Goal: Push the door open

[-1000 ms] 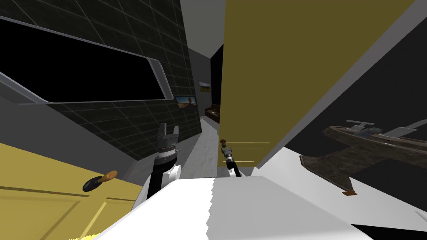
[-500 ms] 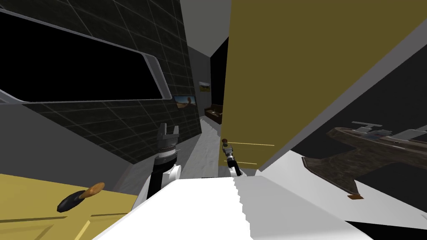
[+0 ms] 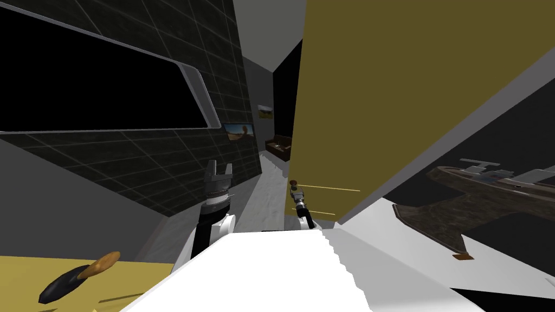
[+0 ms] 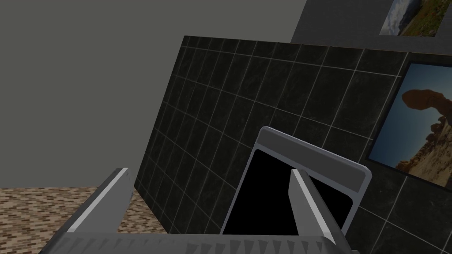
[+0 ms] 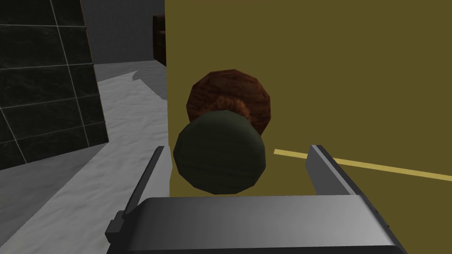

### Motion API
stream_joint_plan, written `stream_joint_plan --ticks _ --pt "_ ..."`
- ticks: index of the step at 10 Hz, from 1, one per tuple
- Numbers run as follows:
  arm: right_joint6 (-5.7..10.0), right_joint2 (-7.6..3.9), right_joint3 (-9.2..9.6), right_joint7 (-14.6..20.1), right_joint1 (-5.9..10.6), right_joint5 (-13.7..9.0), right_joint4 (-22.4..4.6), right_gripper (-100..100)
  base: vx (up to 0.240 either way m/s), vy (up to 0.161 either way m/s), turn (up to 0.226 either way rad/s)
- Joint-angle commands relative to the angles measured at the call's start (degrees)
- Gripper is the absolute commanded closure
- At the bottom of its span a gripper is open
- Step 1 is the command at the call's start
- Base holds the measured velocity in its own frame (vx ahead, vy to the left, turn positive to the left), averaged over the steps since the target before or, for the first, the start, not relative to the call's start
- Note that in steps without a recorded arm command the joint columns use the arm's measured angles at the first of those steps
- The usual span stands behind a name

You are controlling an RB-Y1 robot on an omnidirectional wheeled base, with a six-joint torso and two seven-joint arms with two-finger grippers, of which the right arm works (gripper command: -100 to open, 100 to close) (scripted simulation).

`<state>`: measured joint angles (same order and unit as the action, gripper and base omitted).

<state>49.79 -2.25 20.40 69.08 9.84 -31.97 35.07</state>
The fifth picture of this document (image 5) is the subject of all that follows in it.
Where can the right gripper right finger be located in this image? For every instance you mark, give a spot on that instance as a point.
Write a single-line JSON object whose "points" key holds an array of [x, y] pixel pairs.
{"points": [[326, 174]]}

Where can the brown and green door knob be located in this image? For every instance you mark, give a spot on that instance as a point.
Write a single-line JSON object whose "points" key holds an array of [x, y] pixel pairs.
{"points": [[220, 151]]}

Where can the yellow door leaf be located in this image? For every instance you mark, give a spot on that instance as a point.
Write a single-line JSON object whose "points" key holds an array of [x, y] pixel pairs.
{"points": [[353, 70]]}

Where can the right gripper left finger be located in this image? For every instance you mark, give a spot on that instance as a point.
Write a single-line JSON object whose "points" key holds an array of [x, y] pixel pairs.
{"points": [[155, 180]]}

